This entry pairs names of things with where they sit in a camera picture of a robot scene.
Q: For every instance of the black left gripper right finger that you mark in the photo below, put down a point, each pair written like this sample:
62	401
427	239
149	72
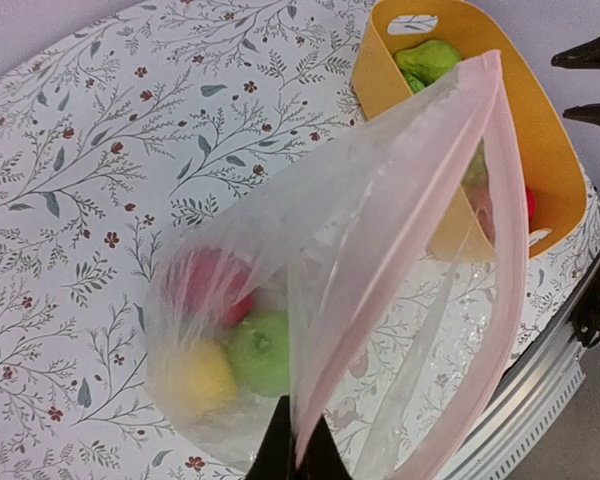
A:
322	460

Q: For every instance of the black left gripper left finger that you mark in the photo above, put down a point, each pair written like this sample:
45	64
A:
275	459

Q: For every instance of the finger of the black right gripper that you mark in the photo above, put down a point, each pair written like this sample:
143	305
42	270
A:
589	113
584	56

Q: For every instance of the yellow toy lemon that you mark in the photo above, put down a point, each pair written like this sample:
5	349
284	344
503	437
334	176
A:
204	381

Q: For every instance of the green toy apple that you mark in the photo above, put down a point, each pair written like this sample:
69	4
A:
259	353

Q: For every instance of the red toy bell pepper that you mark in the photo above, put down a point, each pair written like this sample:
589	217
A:
209	282

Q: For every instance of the clear zip top bag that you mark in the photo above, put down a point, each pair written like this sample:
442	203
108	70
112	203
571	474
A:
430	191

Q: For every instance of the yellow plastic basket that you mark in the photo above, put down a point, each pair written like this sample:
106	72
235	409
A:
550	166

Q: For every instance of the green toy leafy vegetable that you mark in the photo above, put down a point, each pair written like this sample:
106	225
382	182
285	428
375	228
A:
424	64

